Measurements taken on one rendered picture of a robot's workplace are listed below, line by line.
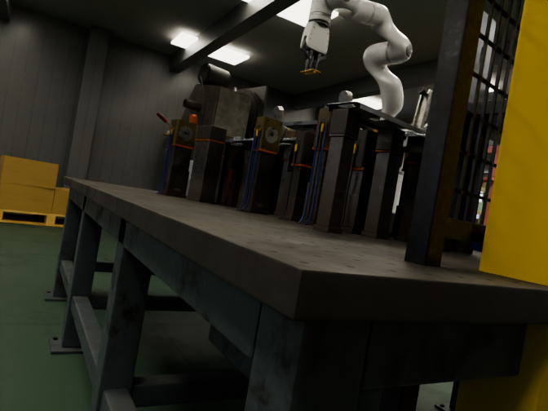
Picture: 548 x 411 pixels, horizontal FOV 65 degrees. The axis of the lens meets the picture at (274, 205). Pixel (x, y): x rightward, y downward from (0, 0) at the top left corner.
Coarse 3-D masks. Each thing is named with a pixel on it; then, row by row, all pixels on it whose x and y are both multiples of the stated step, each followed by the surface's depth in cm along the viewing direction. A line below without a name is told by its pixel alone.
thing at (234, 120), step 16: (208, 64) 716; (208, 80) 714; (224, 80) 730; (192, 96) 726; (208, 96) 689; (224, 96) 677; (240, 96) 696; (256, 96) 731; (192, 112) 720; (208, 112) 684; (224, 112) 681; (240, 112) 700; (256, 112) 719; (224, 128) 685; (240, 128) 705; (192, 160) 662
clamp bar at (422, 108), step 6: (420, 90) 146; (420, 96) 148; (426, 96) 146; (420, 102) 148; (426, 102) 146; (420, 108) 148; (426, 108) 146; (420, 114) 148; (426, 114) 146; (414, 120) 147; (420, 120) 147; (420, 126) 145
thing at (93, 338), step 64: (64, 256) 247; (128, 256) 105; (64, 320) 181; (128, 320) 106; (256, 320) 44; (128, 384) 108; (192, 384) 117; (256, 384) 42; (320, 384) 38; (384, 384) 42
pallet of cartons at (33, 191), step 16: (0, 160) 536; (16, 160) 515; (32, 160) 525; (0, 176) 514; (16, 176) 516; (32, 176) 526; (48, 176) 537; (0, 192) 506; (16, 192) 517; (32, 192) 529; (48, 192) 541; (64, 192) 554; (0, 208) 508; (16, 208) 519; (32, 208) 531; (48, 208) 543; (64, 208) 556; (48, 224) 543
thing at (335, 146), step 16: (336, 112) 101; (352, 112) 99; (336, 128) 100; (352, 128) 100; (336, 144) 100; (352, 144) 101; (336, 160) 100; (336, 176) 99; (336, 192) 99; (320, 208) 101; (336, 208) 100; (320, 224) 101; (336, 224) 101
